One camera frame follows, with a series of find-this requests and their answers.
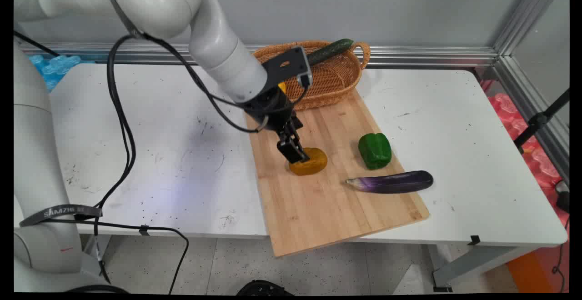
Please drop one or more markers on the black tripod stand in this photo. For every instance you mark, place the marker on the black tripod stand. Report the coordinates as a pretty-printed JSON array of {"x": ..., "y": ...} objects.
[{"x": 539, "y": 120}]

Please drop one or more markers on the grey table leg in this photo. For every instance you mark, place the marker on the grey table leg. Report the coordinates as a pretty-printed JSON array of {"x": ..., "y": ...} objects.
[{"x": 473, "y": 263}]

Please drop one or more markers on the blue bubble wrap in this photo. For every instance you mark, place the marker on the blue bubble wrap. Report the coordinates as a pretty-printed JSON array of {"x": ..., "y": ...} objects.
[{"x": 53, "y": 67}]

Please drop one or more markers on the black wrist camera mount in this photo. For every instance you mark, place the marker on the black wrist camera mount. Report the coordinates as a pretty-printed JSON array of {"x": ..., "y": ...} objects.
[{"x": 289, "y": 66}]

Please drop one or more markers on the green cucumber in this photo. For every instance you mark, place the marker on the green cucumber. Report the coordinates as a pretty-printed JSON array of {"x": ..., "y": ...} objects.
[{"x": 330, "y": 51}]

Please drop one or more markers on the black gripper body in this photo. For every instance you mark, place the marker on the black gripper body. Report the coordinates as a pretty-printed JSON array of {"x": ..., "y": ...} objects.
[{"x": 272, "y": 107}]

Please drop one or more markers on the woven wicker basket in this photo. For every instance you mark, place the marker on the woven wicker basket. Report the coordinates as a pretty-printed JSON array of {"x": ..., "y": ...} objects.
[{"x": 329, "y": 79}]

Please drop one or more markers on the black round object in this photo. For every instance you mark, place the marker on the black round object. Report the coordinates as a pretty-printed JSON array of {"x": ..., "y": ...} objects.
[{"x": 263, "y": 288}]

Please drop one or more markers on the purple eggplant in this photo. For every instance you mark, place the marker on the purple eggplant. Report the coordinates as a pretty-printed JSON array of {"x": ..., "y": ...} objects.
[{"x": 393, "y": 182}]

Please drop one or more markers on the wooden cutting board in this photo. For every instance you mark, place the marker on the wooden cutting board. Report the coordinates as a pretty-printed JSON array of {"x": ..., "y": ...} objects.
[{"x": 327, "y": 200}]

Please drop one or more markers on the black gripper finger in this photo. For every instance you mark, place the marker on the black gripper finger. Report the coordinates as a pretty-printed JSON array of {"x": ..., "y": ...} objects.
[
  {"x": 291, "y": 151},
  {"x": 298, "y": 142}
]

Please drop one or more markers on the pink bubble wrap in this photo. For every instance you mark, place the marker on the pink bubble wrap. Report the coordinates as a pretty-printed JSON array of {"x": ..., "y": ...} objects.
[{"x": 529, "y": 143}]

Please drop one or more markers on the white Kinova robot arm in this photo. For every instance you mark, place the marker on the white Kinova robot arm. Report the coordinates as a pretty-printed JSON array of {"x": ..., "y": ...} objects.
[{"x": 150, "y": 4}]

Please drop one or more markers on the green bell pepper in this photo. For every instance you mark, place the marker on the green bell pepper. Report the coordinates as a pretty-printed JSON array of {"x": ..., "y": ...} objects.
[{"x": 375, "y": 150}]

